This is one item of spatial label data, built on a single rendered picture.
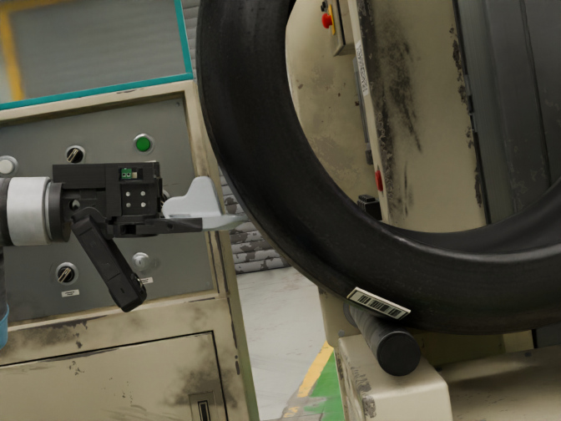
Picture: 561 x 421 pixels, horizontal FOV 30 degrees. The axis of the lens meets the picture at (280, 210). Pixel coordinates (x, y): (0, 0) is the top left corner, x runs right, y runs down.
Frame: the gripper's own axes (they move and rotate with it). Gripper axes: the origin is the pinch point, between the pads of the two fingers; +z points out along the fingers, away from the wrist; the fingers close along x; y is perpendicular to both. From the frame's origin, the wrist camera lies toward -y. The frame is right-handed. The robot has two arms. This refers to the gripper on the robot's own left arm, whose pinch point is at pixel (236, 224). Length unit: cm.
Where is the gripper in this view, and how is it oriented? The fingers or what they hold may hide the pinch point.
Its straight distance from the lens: 116.1
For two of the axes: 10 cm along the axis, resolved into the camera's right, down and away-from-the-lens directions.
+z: 10.0, -0.3, 0.2
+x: -0.2, -0.5, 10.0
